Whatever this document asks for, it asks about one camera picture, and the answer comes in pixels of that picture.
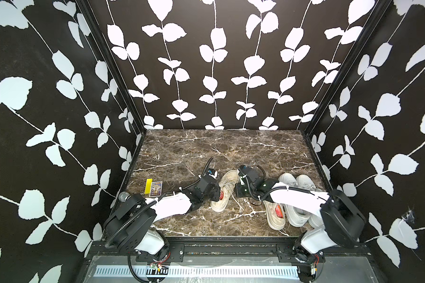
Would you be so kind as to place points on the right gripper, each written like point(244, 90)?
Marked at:
point(238, 186)

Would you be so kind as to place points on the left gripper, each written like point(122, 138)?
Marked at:
point(216, 191)

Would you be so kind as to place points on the beige sneaker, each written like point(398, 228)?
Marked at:
point(273, 221)
point(227, 185)

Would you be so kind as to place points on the red insole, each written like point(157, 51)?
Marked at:
point(279, 211)

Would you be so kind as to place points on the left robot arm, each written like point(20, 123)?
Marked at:
point(128, 229)

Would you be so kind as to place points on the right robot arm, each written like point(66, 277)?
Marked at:
point(334, 219)

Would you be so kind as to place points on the colourful card box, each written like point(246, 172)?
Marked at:
point(156, 189)

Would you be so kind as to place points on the yellow card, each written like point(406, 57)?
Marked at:
point(148, 186)

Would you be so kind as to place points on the purple glitter tube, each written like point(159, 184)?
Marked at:
point(124, 196)

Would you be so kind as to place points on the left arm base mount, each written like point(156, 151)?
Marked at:
point(173, 252)

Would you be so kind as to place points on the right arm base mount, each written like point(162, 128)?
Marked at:
point(296, 255)

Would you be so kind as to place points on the white vented rail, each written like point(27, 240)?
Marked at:
point(177, 271)

